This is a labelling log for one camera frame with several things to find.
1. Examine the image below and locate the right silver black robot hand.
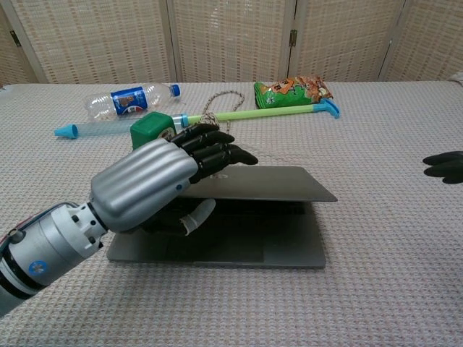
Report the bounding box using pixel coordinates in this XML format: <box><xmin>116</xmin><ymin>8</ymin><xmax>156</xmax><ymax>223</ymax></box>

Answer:
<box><xmin>422</xmin><ymin>151</ymin><xmax>463</xmax><ymax>184</ymax></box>

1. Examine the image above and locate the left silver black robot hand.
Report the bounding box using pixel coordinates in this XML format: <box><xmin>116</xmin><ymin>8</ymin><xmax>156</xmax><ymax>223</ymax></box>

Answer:
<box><xmin>88</xmin><ymin>122</ymin><xmax>260</xmax><ymax>236</ymax></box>

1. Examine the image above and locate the silver laptop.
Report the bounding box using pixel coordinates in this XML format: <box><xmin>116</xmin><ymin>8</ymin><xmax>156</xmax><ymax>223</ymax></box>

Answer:
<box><xmin>106</xmin><ymin>165</ymin><xmax>339</xmax><ymax>270</ymax></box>

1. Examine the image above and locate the green square box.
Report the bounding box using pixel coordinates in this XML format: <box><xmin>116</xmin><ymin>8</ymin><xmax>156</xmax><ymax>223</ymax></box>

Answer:
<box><xmin>129</xmin><ymin>111</ymin><xmax>177</xmax><ymax>150</ymax></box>

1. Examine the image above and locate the clear bottle blue label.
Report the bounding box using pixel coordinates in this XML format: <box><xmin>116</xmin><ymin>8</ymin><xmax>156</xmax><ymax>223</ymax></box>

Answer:
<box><xmin>83</xmin><ymin>82</ymin><xmax>181</xmax><ymax>121</ymax></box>

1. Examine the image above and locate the beige woven tablecloth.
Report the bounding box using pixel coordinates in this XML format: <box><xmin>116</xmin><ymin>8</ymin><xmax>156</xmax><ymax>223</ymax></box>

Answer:
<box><xmin>0</xmin><ymin>80</ymin><xmax>463</xmax><ymax>347</ymax></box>

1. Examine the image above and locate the green blue water pump toy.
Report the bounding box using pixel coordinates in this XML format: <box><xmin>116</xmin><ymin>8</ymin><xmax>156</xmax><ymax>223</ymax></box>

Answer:
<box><xmin>54</xmin><ymin>99</ymin><xmax>341</xmax><ymax>139</ymax></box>

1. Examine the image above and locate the bamboo folding screen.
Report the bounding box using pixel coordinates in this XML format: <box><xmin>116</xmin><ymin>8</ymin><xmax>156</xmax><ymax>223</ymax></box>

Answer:
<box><xmin>0</xmin><ymin>0</ymin><xmax>463</xmax><ymax>86</ymax></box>

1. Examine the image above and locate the green orange snack bag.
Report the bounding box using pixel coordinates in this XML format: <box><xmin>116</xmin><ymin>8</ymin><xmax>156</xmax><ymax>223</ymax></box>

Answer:
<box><xmin>253</xmin><ymin>74</ymin><xmax>334</xmax><ymax>109</ymax></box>

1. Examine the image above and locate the camouflage rope bundle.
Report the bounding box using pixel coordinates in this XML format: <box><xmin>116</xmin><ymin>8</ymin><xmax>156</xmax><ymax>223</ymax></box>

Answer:
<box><xmin>200</xmin><ymin>90</ymin><xmax>245</xmax><ymax>134</ymax></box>

